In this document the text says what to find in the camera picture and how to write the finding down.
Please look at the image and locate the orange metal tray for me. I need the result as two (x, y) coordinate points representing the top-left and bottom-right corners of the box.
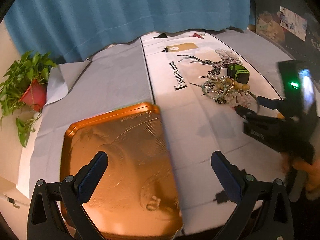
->
(60, 102), (183, 239)

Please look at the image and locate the pink white bead bracelet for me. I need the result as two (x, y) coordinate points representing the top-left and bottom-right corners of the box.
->
(224, 90), (254, 108)

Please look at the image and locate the wooden bead bracelet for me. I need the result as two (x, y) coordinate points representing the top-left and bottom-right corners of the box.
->
(215, 76), (251, 92)

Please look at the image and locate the grey bed sheet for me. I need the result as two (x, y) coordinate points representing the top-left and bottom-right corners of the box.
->
(23, 30), (286, 196)

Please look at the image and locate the right hand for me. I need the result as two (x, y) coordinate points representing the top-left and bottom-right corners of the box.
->
(281, 153), (319, 200)

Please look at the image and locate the green black smartwatch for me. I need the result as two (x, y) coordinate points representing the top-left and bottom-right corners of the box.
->
(227, 63), (250, 85)

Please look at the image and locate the dark clear storage bag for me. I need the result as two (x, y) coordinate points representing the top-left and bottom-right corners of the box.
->
(254, 0), (319, 68)

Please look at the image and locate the potted green plant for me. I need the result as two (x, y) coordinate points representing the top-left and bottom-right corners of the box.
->
(1, 51), (57, 147)

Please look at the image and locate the white printed table runner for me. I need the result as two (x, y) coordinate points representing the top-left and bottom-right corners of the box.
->
(141, 31), (285, 235)

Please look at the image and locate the dark metal bangle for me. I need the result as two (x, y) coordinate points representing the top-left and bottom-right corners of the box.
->
(247, 90), (260, 114)

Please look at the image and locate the blue curtain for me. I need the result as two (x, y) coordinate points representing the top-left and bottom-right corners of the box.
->
(4, 0), (251, 62)

